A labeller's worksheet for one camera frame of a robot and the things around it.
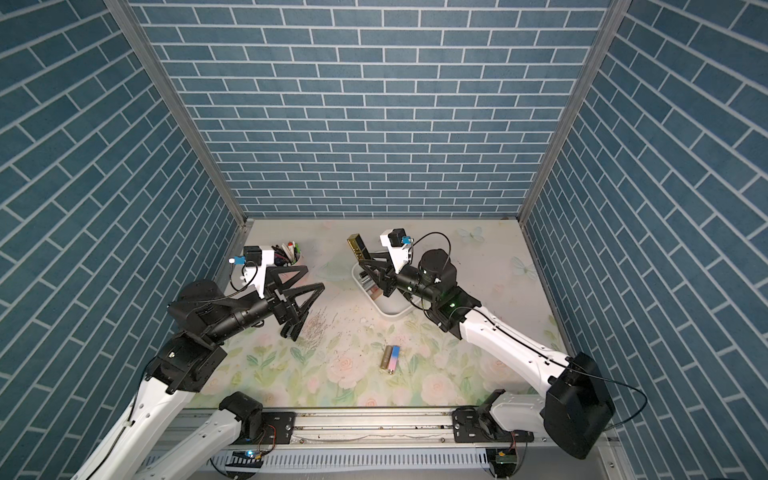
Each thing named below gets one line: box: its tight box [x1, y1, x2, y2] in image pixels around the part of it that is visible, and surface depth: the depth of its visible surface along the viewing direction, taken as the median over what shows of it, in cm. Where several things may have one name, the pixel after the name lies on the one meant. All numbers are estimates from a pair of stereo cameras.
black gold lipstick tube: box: [347, 233, 371, 261], surface depth 68 cm
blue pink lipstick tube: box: [388, 345, 401, 375], surface depth 86 cm
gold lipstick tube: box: [380, 345, 393, 369], surface depth 86 cm
